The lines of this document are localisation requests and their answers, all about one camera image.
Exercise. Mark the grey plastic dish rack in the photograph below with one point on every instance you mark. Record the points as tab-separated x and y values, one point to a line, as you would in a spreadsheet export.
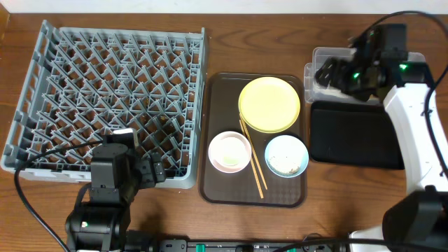
84	83

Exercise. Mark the clear plastic waste bin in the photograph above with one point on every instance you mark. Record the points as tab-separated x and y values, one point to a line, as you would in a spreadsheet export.
314	92

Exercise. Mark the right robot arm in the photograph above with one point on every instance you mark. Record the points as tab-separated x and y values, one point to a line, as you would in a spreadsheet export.
419	221

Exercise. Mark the left wooden chopstick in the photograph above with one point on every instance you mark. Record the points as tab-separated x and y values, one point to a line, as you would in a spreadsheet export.
260	191

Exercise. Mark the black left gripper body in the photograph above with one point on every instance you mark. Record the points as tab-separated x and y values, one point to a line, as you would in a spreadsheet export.
148	171

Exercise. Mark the black rectangular tray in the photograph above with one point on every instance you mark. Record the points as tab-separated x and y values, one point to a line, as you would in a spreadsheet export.
353	134

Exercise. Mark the light blue bowl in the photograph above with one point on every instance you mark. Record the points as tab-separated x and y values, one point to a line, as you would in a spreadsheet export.
286	156

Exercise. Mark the yellow round plate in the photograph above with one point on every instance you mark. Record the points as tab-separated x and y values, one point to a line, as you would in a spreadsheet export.
269	104

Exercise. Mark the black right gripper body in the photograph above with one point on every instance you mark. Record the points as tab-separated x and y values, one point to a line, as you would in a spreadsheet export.
356	82

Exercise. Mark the pink shallow bowl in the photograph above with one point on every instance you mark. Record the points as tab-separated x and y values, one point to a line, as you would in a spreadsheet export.
229	152

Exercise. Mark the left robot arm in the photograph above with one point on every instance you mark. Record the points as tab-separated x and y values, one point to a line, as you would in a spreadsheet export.
101	215

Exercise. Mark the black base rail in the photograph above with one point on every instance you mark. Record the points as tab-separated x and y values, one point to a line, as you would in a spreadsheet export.
227	246

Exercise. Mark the brown plastic serving tray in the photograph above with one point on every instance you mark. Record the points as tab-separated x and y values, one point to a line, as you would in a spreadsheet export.
240	188

